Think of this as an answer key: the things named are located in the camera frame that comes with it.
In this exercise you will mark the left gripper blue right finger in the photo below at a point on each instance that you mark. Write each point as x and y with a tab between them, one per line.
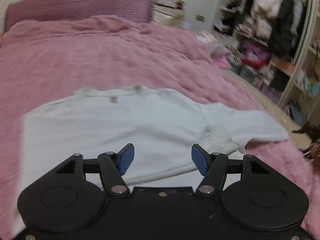
213	169

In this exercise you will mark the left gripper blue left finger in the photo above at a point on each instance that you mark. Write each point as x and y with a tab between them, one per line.
112	167

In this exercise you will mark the white Nevada long-sleeve shirt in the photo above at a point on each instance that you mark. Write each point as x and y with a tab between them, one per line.
162	124

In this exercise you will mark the grey plush toy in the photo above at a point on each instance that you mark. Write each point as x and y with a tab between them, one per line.
217	49

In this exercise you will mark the pink fluffy bed blanket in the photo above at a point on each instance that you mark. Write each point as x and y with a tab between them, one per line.
45	61

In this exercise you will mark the cream open wardrobe shelf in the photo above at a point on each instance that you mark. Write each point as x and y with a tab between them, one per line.
277	62

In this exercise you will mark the cluttered bedside table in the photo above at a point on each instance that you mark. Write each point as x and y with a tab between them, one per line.
169	12

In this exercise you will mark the purple quilted headboard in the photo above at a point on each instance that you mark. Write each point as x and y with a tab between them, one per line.
54	10

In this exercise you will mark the white hanging jacket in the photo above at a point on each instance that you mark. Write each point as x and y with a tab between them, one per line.
264	12

